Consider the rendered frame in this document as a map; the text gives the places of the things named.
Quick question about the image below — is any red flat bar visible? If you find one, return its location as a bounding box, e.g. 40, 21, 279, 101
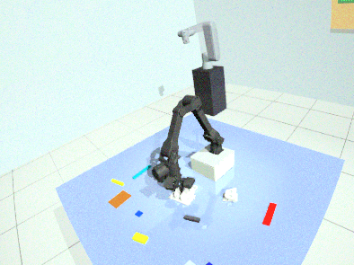
262, 203, 277, 226

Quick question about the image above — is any blue flat square plate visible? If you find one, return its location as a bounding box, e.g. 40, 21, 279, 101
135, 211, 143, 217

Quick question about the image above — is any brown flat plate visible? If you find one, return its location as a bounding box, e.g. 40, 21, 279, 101
108, 190, 131, 208

